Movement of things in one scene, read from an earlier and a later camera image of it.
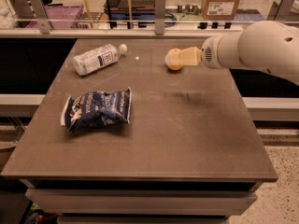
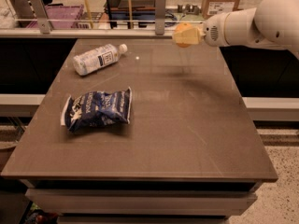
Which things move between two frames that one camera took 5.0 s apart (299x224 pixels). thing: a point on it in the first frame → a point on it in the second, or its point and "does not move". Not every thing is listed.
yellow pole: x=87 y=7 does not move
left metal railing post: x=39 y=11 does not move
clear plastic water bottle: x=96 y=59 does not move
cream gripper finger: x=187 y=57 → x=187 y=36
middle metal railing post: x=160 y=13 does not move
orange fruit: x=174 y=67 → x=181 y=27
